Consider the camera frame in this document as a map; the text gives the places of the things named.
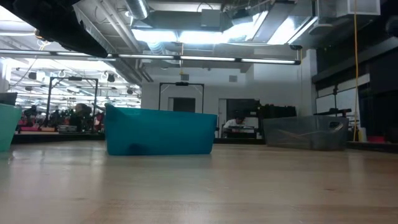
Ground blue plastic bin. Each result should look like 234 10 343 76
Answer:
104 103 218 156

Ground translucent green plastic bin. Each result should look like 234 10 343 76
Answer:
0 103 22 152

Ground person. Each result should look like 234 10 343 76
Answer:
222 115 249 130
68 103 94 132

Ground long ceiling light bar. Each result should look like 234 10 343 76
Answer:
0 49 302 65

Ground black storage cabinets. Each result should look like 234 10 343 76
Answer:
226 98 298 139

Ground translucent grey plastic bin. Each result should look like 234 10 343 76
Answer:
262 115 349 152

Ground black gantry frame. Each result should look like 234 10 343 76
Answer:
45 77 100 128
158 82 205 113

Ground yellow cord with grey box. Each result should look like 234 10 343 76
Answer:
178 43 190 82

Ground silver ventilation duct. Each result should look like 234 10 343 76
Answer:
124 0 150 20

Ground yellow hanging cable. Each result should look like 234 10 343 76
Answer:
353 0 359 142

